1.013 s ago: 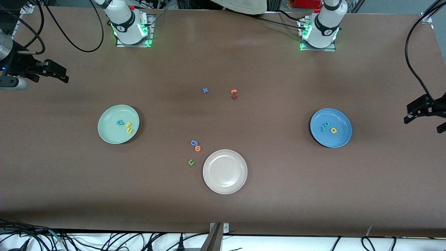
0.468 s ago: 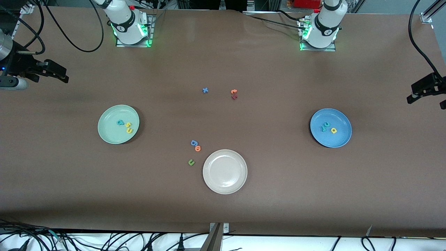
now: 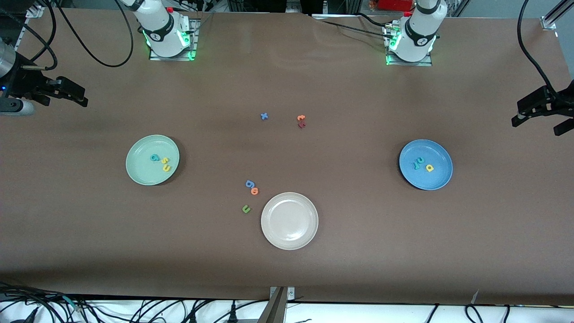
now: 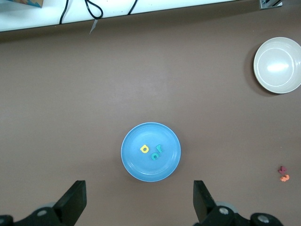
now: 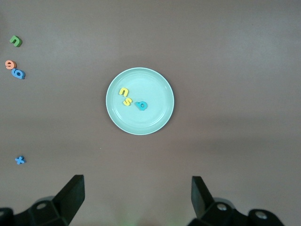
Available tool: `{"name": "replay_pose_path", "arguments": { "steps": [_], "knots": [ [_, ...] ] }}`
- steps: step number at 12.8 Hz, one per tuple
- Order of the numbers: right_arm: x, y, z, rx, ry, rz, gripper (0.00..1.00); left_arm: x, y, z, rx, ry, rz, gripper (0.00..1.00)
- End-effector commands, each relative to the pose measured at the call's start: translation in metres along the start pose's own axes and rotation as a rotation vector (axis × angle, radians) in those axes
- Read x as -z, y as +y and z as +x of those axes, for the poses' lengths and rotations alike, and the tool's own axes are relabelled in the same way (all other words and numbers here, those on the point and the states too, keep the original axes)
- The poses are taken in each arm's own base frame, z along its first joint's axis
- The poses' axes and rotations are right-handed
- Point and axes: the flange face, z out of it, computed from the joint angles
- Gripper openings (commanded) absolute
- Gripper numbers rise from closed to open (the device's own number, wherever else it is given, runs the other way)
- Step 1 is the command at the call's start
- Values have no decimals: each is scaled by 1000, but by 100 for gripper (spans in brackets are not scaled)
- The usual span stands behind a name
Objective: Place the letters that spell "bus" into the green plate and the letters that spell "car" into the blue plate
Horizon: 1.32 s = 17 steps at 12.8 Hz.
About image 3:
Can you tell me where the thick black floor cable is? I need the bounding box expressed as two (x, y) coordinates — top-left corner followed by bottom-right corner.
(0, 282), (90, 323)

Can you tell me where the red object behind table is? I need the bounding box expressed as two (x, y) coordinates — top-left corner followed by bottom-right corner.
(379, 0), (415, 12)

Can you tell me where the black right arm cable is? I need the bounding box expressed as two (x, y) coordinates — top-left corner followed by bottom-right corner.
(53, 0), (134, 68)

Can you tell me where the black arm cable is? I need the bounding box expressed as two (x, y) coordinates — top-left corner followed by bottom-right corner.
(517, 0), (559, 95)
(53, 0), (134, 68)

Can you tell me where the aluminium frame profile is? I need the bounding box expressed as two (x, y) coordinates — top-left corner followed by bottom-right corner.
(540, 0), (574, 31)
(18, 0), (45, 18)

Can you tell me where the green plate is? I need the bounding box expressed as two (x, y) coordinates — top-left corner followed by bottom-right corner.
(126, 135), (180, 186)

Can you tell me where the brown table cover sheet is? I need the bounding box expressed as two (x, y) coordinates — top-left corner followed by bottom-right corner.
(0, 8), (574, 306)

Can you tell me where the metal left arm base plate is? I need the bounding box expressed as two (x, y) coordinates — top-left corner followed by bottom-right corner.
(383, 20), (433, 67)

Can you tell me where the black cable on table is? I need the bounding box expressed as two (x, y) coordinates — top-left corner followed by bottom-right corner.
(319, 13), (395, 37)

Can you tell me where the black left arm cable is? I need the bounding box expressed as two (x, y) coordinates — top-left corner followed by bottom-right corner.
(517, 0), (559, 95)

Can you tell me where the metal table bracket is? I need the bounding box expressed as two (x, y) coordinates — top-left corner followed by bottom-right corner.
(258, 286), (296, 323)

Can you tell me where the beige plate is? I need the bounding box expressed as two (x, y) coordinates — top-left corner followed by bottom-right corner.
(261, 192), (319, 250)

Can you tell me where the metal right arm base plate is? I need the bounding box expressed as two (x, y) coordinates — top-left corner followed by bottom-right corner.
(149, 18), (198, 61)

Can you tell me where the blue plate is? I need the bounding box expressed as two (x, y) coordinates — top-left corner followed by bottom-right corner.
(399, 139), (453, 191)

